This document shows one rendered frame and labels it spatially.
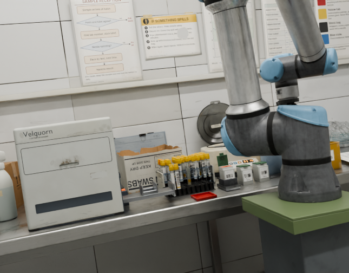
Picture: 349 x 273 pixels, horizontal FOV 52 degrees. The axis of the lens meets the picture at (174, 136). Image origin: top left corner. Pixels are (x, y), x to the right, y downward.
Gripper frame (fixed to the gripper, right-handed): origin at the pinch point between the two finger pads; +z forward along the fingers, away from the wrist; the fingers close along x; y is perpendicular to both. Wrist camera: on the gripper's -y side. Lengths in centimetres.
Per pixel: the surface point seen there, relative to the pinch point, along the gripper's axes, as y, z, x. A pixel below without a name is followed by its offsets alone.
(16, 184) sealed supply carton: 45, -2, 98
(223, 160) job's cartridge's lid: 11.1, -1.6, 23.2
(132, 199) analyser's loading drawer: 3, 4, 58
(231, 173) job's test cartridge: 6.1, 2.6, 22.6
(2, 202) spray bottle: 23, 1, 99
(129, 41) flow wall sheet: 64, -58, 42
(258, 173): 8.1, 4.8, 11.5
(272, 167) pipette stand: 12.1, 4.4, 3.6
